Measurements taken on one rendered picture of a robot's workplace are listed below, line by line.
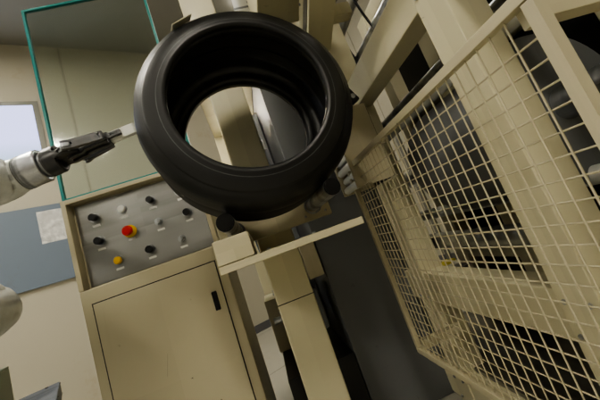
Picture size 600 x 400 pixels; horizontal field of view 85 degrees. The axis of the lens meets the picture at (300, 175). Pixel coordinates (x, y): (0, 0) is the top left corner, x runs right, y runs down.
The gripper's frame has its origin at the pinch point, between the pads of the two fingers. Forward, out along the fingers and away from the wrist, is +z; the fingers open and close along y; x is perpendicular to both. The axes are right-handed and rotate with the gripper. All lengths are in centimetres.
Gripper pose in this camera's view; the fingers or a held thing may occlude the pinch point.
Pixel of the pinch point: (122, 132)
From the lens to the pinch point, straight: 102.9
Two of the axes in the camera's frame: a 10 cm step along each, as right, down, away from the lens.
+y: -1.1, 2.4, 9.7
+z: 8.8, -4.3, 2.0
